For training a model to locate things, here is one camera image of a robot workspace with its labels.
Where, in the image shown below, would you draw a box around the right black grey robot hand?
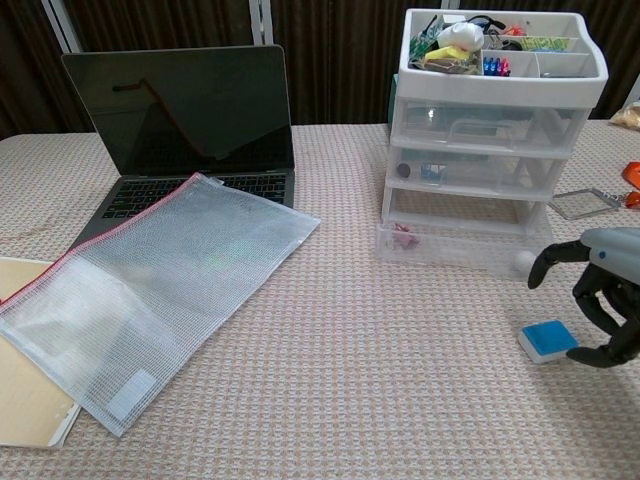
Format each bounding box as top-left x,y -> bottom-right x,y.
527,227 -> 640,370

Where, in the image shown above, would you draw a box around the blue white square block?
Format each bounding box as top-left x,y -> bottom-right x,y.
517,320 -> 580,365

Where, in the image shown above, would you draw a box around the clear drawer with pink clips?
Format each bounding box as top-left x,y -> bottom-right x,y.
374,219 -> 554,274

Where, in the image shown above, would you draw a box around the clear drawer with blue item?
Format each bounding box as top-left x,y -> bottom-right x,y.
387,144 -> 572,197

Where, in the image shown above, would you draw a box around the white plastic drawer unit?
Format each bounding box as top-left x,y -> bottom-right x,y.
380,7 -> 610,242

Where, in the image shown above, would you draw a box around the clear drawer with clear case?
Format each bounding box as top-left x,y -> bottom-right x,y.
397,97 -> 592,151

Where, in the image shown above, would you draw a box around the grey open laptop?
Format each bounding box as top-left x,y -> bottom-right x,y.
60,44 -> 297,251

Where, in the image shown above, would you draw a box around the clear badge holder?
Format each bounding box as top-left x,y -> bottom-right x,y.
547,186 -> 625,221

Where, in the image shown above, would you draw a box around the yellow snack plastic bag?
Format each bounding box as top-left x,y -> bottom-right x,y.
608,101 -> 640,134

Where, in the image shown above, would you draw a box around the pink binder clips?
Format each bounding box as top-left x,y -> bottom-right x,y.
392,223 -> 419,250

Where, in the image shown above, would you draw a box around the green patterned flat packet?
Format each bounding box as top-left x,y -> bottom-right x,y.
522,35 -> 571,52

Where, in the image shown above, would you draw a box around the blue red coloured clips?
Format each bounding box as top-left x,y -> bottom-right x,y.
482,55 -> 512,77

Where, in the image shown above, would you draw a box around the brown snack packet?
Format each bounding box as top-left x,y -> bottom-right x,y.
422,57 -> 479,75

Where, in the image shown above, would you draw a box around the black glasses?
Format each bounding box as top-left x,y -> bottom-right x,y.
464,13 -> 506,30

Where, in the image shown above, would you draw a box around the white crumpled ball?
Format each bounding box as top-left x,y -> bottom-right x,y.
437,19 -> 485,51

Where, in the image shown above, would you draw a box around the green printed packet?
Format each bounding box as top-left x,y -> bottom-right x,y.
409,32 -> 439,59

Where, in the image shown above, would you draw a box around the pink woven tablecloth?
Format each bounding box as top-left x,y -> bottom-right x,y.
0,119 -> 640,480

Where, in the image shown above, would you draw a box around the clear mesh zip pouch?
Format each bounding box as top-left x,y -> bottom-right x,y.
0,172 -> 322,439

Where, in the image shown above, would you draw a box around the manila paper folder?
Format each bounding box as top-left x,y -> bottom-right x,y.
0,257 -> 82,450

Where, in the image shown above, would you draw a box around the orange lanyard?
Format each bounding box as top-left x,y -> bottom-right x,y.
621,160 -> 640,211

